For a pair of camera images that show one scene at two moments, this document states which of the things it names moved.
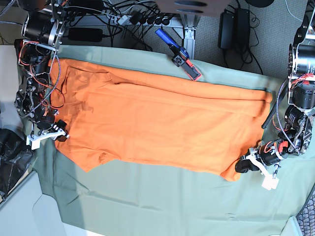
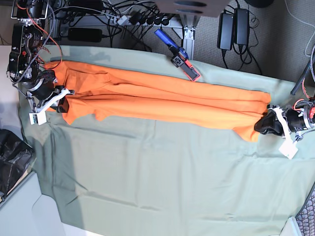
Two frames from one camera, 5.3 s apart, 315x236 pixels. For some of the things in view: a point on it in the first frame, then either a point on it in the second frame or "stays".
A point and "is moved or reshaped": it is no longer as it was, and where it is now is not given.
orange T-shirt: (111, 115) is moved or reshaped
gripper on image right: (267, 155) -> (294, 120)
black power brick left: (85, 34) stays
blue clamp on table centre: (181, 57) stays
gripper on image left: (45, 128) -> (44, 94)
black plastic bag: (15, 157) stays
